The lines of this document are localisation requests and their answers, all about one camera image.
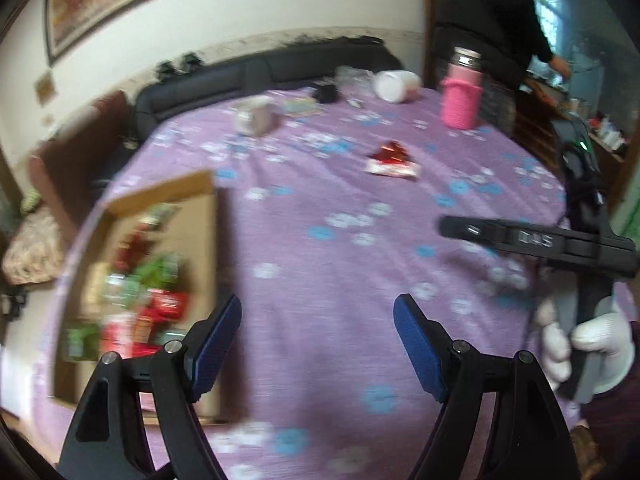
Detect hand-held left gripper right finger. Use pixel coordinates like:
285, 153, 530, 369
392, 294, 586, 480

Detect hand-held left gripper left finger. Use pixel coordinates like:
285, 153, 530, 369
57, 294, 243, 480

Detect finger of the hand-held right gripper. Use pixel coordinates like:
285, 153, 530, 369
438, 215, 516, 252

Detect pile of mixed snack packets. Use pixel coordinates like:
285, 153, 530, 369
62, 202, 193, 363

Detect cardboard box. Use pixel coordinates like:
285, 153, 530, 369
50, 169, 226, 423

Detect long red snack packet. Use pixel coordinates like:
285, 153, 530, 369
364, 159, 421, 181

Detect metallic red-brown snack packet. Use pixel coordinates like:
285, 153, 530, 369
367, 141, 416, 167

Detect person's right forearm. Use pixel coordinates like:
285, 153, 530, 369
575, 375, 640, 480

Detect person's right hand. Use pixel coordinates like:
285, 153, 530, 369
535, 299, 636, 395

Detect wooden side cabinet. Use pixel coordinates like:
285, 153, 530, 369
512, 77, 640, 181

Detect bottle with pink knitted sleeve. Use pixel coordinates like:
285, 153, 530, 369
439, 46, 485, 131

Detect purple floral tablecloth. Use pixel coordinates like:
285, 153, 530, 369
30, 85, 636, 480

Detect white mug with red label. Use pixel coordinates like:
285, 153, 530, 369
374, 69, 423, 105

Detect clear plastic bag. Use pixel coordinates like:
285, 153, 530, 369
334, 65, 377, 98

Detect small black holder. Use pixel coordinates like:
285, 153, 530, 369
314, 80, 340, 105

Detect floral cushion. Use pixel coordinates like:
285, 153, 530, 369
1, 205, 71, 287

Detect white ceramic cup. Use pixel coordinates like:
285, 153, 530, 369
232, 97, 281, 137

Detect brown armchair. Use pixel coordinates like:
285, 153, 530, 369
27, 89, 138, 233

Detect black sofa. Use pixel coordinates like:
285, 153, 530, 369
134, 37, 403, 143

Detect black chargers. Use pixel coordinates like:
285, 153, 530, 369
156, 52, 203, 81

